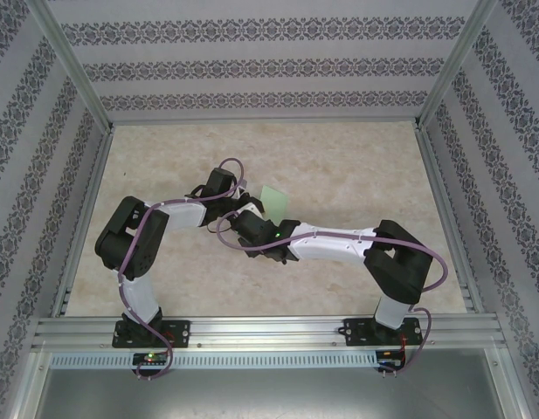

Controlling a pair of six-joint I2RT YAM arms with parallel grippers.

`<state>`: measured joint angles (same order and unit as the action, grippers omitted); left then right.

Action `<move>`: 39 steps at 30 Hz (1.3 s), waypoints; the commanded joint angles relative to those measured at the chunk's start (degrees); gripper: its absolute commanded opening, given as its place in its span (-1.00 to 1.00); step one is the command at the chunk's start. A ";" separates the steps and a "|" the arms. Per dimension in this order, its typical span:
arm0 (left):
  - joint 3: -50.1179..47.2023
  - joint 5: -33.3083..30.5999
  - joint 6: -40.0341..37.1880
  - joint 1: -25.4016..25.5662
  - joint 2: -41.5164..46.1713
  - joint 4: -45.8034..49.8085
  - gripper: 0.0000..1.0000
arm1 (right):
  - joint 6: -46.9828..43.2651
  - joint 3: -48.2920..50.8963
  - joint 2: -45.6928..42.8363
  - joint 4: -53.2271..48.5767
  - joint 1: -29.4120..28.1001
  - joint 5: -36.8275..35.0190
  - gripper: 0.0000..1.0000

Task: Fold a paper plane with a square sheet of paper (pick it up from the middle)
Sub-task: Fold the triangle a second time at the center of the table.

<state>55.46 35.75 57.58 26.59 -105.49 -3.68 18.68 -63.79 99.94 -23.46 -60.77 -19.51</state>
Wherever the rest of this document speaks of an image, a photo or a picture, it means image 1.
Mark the aluminium side rail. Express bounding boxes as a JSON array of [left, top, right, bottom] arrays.
[[52, 126, 116, 318], [413, 124, 487, 314]]

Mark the circuit board with green light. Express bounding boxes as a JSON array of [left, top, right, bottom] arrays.
[[132, 351, 169, 366]]

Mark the light green cloth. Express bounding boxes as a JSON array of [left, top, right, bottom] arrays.
[[259, 185, 290, 222]]

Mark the thin aluminium cross rail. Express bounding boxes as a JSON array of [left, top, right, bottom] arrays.
[[107, 113, 423, 127]]

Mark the slotted white cable duct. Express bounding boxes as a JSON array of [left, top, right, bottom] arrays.
[[49, 351, 380, 368]]

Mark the circuit board with orange light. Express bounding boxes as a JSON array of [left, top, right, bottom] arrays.
[[375, 347, 406, 370]]

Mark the aluminium frame post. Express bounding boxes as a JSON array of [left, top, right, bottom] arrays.
[[9, 348, 52, 419], [415, 0, 501, 130], [487, 348, 530, 419], [31, 0, 114, 132]]

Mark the long aluminium base rail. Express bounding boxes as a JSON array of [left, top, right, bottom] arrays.
[[31, 316, 510, 353]]

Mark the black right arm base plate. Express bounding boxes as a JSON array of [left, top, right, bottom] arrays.
[[343, 317, 423, 348]]

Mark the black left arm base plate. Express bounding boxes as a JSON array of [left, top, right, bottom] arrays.
[[113, 319, 192, 349]]

